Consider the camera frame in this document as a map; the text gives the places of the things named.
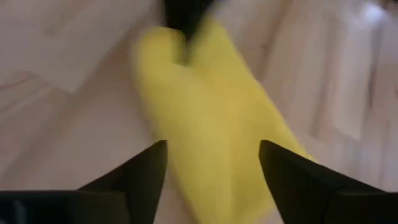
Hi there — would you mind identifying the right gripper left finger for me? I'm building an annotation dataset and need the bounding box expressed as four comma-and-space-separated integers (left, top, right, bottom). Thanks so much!
78, 139, 169, 224

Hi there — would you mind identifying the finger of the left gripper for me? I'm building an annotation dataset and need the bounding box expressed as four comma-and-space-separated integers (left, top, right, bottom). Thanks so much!
164, 0, 190, 41
186, 0, 215, 40

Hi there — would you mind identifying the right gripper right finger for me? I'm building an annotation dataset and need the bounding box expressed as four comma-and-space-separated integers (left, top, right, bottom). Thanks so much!
258, 139, 387, 224

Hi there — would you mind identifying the yellow microfiber towel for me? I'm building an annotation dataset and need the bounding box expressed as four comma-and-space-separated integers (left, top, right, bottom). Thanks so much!
130, 18, 315, 224

